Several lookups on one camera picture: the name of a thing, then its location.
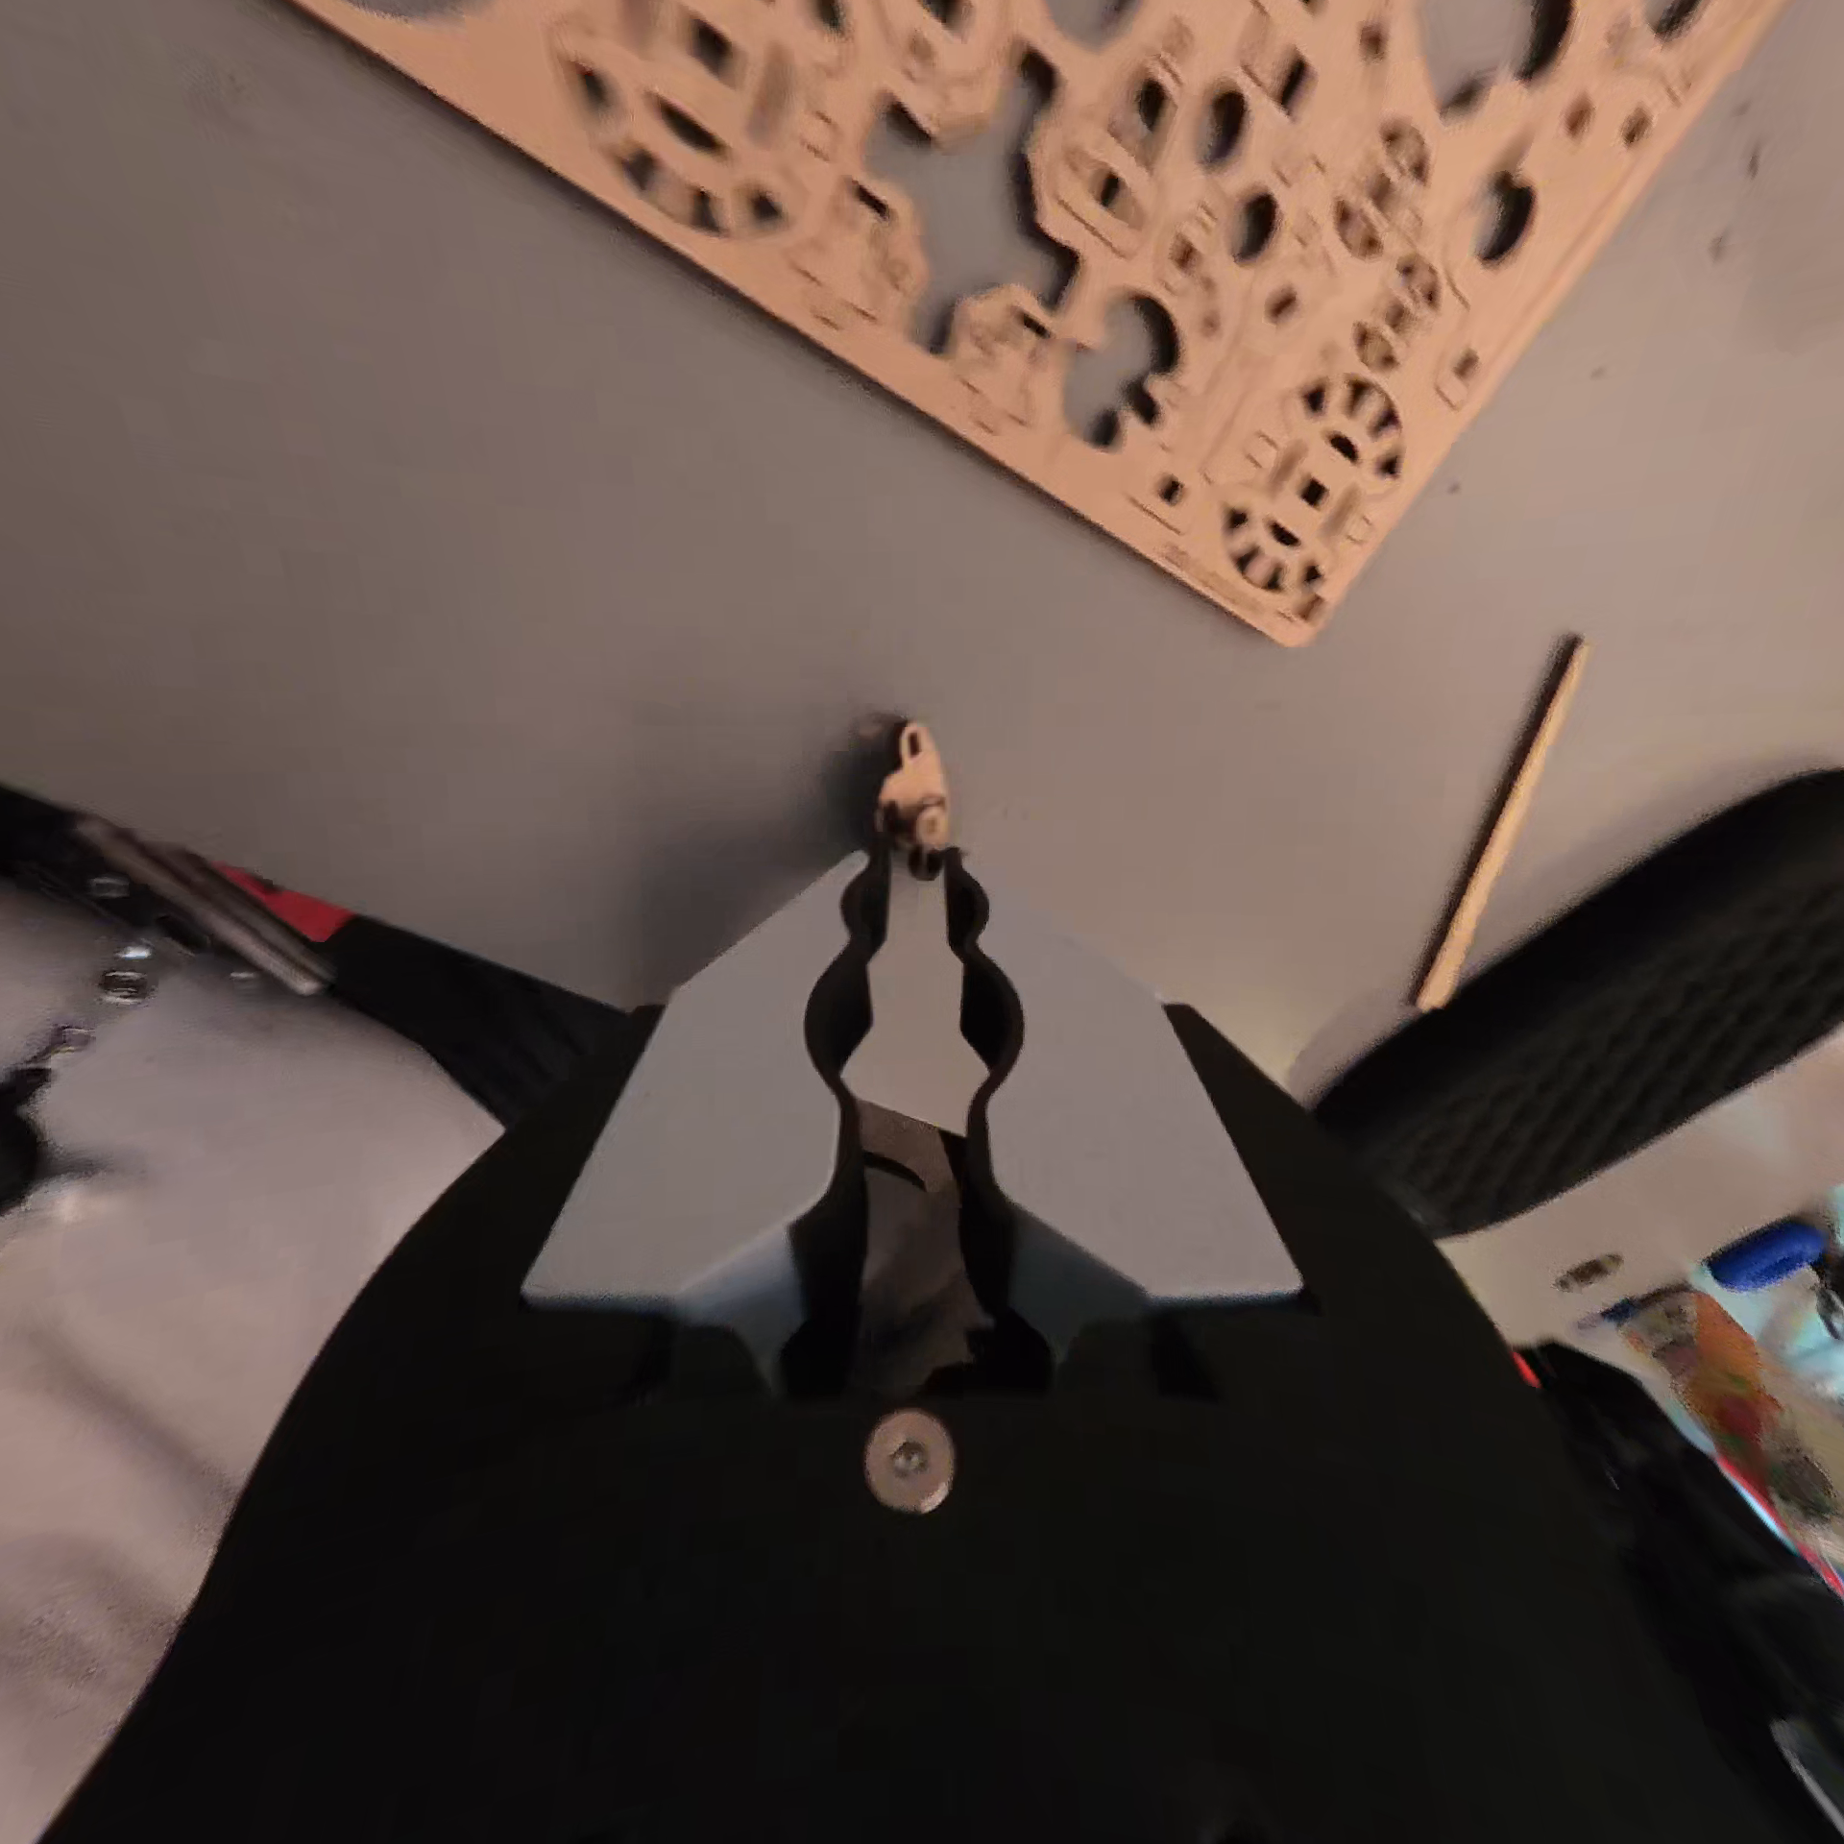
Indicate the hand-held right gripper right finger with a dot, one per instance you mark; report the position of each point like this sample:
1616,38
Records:
1137,1154

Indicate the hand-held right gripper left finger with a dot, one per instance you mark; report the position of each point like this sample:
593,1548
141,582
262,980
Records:
677,1154

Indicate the oval wooden link part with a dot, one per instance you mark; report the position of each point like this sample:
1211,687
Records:
912,786

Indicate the laser-cut wooden parts sheet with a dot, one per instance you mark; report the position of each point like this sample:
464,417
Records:
1034,415

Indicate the black mesh wrist rest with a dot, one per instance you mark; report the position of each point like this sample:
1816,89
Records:
1616,1035

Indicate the thin wooden stick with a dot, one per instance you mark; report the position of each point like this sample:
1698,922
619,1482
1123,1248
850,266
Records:
1511,818

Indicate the grey metal bar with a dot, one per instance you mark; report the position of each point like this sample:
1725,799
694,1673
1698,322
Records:
216,908

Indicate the colourful printed packet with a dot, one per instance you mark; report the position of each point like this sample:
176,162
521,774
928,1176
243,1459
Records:
1716,1386

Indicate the blue plastic object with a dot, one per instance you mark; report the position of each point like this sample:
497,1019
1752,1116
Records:
1762,1254

